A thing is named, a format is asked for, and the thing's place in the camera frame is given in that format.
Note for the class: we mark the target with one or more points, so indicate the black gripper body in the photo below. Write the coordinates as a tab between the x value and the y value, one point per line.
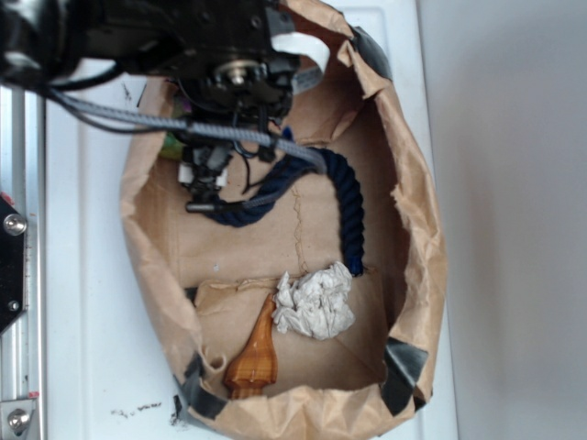
233	106

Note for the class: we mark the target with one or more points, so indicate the green animal toy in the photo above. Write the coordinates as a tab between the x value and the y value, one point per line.
172	147

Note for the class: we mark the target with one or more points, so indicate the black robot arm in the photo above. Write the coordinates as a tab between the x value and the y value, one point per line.
55	48

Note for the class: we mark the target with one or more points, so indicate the brown wooden vase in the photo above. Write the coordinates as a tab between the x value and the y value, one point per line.
256	366

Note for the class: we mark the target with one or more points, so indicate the black tape piece right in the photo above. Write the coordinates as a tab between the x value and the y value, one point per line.
404	366

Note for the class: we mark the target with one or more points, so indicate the black tape piece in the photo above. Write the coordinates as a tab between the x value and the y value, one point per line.
404	366
203	402

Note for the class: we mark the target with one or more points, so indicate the black tape piece left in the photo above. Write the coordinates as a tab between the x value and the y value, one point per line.
203	402

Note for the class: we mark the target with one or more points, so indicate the aluminium frame rail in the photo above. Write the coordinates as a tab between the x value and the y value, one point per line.
22	199

